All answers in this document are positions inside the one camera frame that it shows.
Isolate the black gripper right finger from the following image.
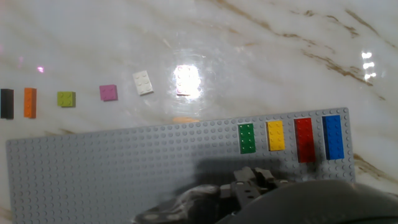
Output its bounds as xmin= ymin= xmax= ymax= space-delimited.
xmin=254 ymin=167 xmax=276 ymax=189

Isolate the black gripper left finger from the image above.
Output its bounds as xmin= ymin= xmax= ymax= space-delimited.
xmin=231 ymin=166 xmax=261 ymax=207

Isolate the yellow Lego brick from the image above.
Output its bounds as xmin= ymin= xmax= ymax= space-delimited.
xmin=266 ymin=120 xmax=286 ymax=152

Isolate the green Lego brick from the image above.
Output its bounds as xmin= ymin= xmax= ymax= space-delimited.
xmin=238 ymin=123 xmax=257 ymax=155

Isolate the red long Lego brick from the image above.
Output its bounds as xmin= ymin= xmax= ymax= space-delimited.
xmin=294 ymin=117 xmax=317 ymax=164

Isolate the blue long Lego brick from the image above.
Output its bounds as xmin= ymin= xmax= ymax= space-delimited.
xmin=322 ymin=114 xmax=345 ymax=161

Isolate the pink Lego brick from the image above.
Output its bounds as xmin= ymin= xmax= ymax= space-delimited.
xmin=174 ymin=65 xmax=201 ymax=96

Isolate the white Lego brick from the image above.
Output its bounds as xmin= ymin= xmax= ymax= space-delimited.
xmin=132 ymin=70 xmax=154 ymax=96

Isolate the grey Lego baseplate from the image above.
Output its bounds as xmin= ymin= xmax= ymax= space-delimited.
xmin=5 ymin=107 xmax=356 ymax=224

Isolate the magenta small Lego brick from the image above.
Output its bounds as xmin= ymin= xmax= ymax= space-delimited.
xmin=99 ymin=84 xmax=119 ymax=102

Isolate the lime small Lego brick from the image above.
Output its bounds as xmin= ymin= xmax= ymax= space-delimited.
xmin=57 ymin=91 xmax=76 ymax=108

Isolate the orange narrow Lego brick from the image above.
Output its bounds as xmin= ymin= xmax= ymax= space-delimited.
xmin=24 ymin=87 xmax=37 ymax=119

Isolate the black narrow Lego brick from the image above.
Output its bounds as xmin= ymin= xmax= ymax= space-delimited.
xmin=0 ymin=88 xmax=15 ymax=120

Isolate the marble pattern board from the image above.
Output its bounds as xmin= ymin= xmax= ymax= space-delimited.
xmin=0 ymin=0 xmax=398 ymax=224

